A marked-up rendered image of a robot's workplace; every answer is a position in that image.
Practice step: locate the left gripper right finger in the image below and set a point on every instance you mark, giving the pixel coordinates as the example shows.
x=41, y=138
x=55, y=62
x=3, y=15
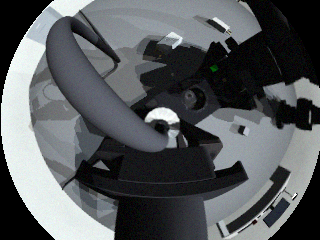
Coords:
x=197, y=137

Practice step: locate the small white cube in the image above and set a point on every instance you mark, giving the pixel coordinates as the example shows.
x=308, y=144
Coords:
x=244, y=130

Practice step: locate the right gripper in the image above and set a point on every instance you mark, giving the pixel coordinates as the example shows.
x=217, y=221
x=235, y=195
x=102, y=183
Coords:
x=242, y=100

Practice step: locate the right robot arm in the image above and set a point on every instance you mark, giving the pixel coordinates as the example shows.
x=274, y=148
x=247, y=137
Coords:
x=277, y=58

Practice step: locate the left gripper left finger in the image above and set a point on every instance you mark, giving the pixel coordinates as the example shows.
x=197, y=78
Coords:
x=108, y=140

